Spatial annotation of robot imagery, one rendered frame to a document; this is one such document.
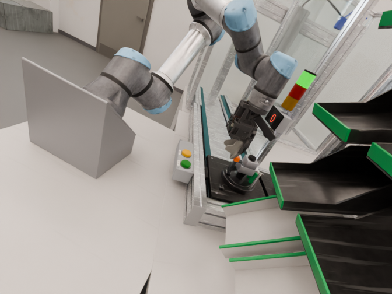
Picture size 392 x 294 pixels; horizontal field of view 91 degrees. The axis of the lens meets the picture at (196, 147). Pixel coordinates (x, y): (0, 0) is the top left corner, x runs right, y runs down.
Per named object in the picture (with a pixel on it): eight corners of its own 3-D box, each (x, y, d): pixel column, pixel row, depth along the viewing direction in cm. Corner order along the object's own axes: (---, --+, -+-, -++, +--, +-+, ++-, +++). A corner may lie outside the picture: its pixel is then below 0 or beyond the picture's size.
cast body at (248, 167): (237, 172, 72) (246, 158, 68) (235, 164, 76) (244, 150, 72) (256, 178, 74) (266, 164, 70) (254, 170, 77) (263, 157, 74)
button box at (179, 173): (171, 179, 74) (176, 167, 71) (175, 149, 91) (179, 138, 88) (188, 184, 75) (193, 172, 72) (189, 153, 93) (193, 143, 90)
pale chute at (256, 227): (225, 259, 47) (219, 247, 45) (226, 215, 58) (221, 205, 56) (363, 246, 38) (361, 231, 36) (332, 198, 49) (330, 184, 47)
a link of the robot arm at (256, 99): (271, 93, 62) (281, 102, 55) (263, 106, 64) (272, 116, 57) (251, 84, 60) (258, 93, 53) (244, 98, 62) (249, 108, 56)
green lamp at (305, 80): (298, 85, 73) (307, 72, 70) (293, 81, 77) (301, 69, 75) (310, 90, 74) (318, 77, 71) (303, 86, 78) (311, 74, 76)
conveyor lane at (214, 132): (199, 215, 70) (210, 198, 65) (196, 117, 140) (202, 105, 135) (266, 231, 76) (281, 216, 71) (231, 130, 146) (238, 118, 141)
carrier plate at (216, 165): (209, 199, 66) (212, 195, 65) (205, 157, 86) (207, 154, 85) (269, 215, 71) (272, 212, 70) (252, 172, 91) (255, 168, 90)
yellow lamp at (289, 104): (283, 108, 78) (290, 97, 75) (279, 104, 82) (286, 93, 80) (293, 112, 79) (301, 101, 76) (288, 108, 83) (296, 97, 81)
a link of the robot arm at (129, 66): (94, 70, 66) (116, 42, 69) (123, 96, 76) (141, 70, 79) (112, 72, 59) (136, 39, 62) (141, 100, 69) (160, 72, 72)
